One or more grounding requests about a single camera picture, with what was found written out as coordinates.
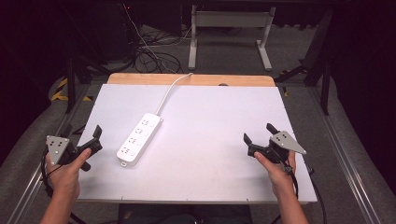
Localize person's left hand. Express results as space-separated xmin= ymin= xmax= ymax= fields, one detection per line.
xmin=45 ymin=147 xmax=93 ymax=201

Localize black metal stand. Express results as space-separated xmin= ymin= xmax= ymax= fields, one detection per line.
xmin=64 ymin=54 xmax=108 ymax=115
xmin=274 ymin=8 xmax=333 ymax=117

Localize aluminium floor rail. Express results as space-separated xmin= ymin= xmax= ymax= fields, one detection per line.
xmin=7 ymin=83 xmax=92 ymax=224
xmin=306 ymin=85 xmax=382 ymax=224

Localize white power strip cable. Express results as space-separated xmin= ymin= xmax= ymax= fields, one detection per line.
xmin=155 ymin=72 xmax=194 ymax=117

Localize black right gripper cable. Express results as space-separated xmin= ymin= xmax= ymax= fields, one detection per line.
xmin=281 ymin=161 xmax=329 ymax=224

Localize bundle of black floor cables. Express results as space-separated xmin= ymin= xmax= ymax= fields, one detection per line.
xmin=133 ymin=29 xmax=185 ymax=75

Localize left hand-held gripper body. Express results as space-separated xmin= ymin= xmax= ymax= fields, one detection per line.
xmin=46 ymin=134 xmax=104 ymax=167

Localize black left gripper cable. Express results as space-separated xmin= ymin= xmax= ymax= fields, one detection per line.
xmin=39 ymin=148 xmax=54 ymax=199

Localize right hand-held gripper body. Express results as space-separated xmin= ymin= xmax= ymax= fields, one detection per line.
xmin=247 ymin=130 xmax=308 ymax=165

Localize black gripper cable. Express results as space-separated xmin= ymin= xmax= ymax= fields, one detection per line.
xmin=281 ymin=161 xmax=329 ymax=224
xmin=39 ymin=148 xmax=54 ymax=199

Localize white power strip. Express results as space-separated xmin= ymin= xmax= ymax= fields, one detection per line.
xmin=116 ymin=112 xmax=164 ymax=168

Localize white metal stand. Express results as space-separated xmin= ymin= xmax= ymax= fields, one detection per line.
xmin=188 ymin=4 xmax=277 ymax=72

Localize thin white floor cable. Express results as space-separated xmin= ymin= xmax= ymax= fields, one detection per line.
xmin=122 ymin=3 xmax=192 ymax=75

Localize yellow black hazard tape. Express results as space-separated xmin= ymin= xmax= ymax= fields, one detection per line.
xmin=50 ymin=77 xmax=93 ymax=103

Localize person's right hand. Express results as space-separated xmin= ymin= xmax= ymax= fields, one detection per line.
xmin=253 ymin=150 xmax=297 ymax=196

